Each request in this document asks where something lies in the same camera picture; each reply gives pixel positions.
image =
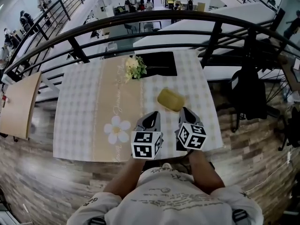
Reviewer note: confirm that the yellow artificial flower bouquet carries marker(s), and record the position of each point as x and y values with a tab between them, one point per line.
134	68

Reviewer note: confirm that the black placemat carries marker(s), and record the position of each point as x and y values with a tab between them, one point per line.
161	64

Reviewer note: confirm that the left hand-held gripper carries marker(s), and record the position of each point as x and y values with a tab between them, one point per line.
146	144

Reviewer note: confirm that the yellow sponge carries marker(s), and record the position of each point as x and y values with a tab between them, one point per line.
170	99

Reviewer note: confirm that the person's left forearm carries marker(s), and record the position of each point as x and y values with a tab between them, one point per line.
124	179

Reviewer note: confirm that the open laptop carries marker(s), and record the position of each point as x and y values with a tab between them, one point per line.
297	67

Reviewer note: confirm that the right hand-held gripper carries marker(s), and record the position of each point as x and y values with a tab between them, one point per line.
192	137

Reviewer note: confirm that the checkered tablecloth with flower print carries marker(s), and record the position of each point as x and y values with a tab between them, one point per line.
89	116

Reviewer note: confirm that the person's white printed shirt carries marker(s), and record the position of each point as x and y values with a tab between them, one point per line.
168	203

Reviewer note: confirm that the distant black metal railing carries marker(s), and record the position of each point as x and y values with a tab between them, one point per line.
63	6

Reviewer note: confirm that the light wooden table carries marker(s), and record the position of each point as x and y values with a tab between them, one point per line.
18	107

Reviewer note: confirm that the person's right forearm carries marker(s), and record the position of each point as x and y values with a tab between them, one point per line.
204	172

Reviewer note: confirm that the black mesh office chair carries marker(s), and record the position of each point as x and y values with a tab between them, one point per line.
250	95

